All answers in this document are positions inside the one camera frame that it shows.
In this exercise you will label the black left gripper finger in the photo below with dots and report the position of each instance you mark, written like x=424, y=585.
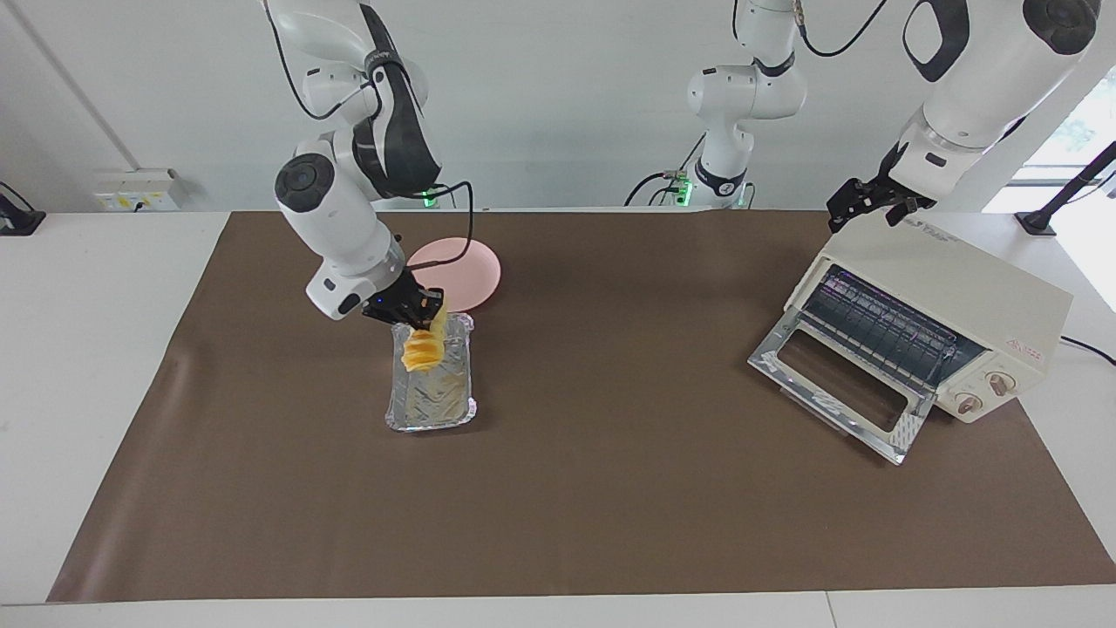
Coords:
x=847, y=202
x=911, y=208

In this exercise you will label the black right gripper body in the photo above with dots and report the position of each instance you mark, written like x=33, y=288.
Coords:
x=397, y=301

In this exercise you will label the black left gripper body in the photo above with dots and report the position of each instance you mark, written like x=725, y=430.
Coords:
x=894, y=174

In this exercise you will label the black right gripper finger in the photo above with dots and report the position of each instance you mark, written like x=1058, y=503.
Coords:
x=413, y=324
x=435, y=307

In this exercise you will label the sliced golden bread loaf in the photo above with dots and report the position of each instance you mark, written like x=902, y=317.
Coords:
x=423, y=353

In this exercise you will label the aluminium foil tray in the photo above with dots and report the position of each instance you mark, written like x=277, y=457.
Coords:
x=432, y=401

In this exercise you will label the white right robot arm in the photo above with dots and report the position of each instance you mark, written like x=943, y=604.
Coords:
x=336, y=209

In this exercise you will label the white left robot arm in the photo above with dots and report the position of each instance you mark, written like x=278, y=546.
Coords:
x=985, y=78

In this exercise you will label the cream toaster oven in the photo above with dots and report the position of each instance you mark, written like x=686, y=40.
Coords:
x=976, y=288

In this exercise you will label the glass oven door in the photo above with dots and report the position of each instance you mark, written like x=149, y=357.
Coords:
x=767, y=359

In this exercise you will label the beige oven knob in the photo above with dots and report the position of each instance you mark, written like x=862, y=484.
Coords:
x=1001, y=382
x=968, y=403

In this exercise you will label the pink round plate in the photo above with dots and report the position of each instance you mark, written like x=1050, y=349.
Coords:
x=475, y=270

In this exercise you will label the bright window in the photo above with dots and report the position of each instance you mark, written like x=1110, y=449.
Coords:
x=1081, y=122

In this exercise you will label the brown table mat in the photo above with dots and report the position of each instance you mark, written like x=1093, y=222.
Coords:
x=523, y=506

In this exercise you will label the black camera stand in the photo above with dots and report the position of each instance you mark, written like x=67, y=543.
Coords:
x=1037, y=220

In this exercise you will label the white wall power outlet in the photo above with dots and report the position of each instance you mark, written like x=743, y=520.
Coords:
x=131, y=194

